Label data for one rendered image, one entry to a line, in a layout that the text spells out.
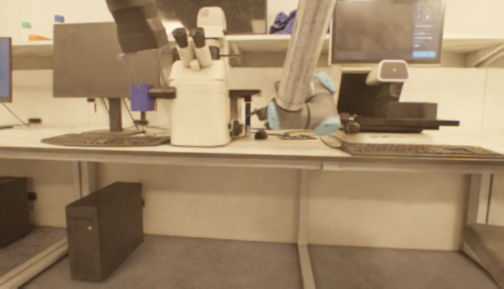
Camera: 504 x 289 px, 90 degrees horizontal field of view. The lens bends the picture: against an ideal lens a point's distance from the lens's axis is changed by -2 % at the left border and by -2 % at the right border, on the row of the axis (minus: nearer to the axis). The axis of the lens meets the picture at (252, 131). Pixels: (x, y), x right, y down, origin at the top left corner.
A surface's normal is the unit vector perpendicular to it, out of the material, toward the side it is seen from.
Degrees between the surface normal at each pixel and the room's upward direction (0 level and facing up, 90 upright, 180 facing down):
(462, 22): 90
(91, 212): 90
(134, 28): 110
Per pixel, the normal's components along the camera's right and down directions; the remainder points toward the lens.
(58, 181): -0.10, 0.10
